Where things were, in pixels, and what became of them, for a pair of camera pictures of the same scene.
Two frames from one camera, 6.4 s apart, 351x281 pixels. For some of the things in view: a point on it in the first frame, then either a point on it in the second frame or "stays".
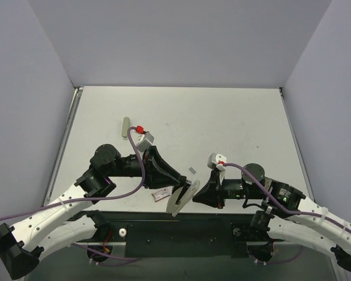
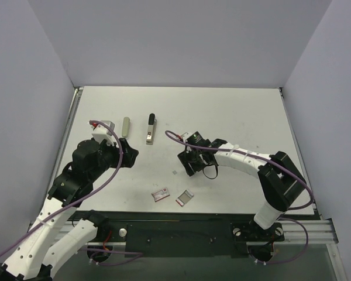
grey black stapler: [179, 195] → [152, 124]
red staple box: [160, 195] stays
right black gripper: [217, 189] → [193, 158]
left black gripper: [149, 167] → [124, 153]
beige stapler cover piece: [126, 124] stays
